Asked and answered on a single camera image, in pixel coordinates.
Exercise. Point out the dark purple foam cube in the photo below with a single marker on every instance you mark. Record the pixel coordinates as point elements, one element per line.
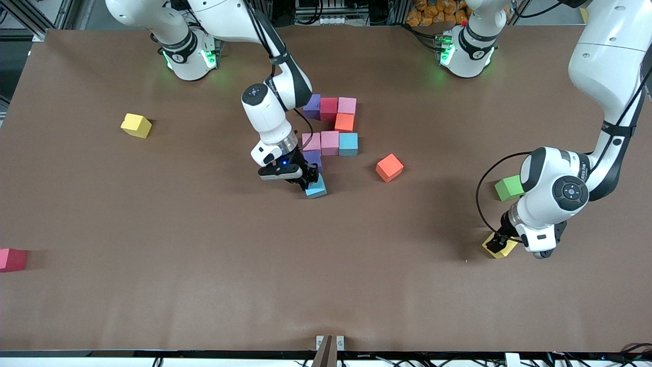
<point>313,105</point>

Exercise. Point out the orange fruit net bag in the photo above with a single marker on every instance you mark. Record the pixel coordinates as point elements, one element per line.
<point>425,15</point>

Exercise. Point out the green foam cube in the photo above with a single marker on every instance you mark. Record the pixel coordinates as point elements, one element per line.
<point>507,188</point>

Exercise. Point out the white power strip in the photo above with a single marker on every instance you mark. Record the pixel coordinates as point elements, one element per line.
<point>336,20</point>

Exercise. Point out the light blue foam cube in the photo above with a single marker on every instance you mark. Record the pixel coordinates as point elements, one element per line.
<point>317,192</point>
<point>348,144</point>

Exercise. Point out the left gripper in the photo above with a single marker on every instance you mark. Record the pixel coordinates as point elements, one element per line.
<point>506,227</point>

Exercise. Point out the violet blue foam cube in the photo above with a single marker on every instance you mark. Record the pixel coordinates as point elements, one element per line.
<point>315,157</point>

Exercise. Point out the crimson foam cube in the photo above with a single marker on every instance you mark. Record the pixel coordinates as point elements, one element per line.
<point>328,109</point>
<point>12,260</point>

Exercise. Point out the aluminium frame profile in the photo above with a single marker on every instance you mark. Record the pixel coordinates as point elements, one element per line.
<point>624,25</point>
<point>23,18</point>

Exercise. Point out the orange foam cube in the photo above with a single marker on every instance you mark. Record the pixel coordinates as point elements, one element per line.
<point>345,123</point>
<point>389,167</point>

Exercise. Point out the pale pink foam cube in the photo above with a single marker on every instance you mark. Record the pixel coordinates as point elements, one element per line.
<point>330,143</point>

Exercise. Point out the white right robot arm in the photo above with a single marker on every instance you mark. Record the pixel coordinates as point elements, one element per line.
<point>265,117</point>

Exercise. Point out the small metal bracket plate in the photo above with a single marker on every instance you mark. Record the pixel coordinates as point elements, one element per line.
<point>319,341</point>

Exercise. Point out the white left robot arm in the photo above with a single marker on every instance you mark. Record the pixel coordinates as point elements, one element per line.
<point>606,51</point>

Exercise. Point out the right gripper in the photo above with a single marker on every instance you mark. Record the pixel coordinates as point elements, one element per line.
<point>303,166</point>

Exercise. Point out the yellow foam cube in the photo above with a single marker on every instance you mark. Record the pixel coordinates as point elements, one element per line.
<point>507,251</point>
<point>136,126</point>

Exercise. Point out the brown table cover sheet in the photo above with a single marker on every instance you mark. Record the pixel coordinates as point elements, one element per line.
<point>153,295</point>

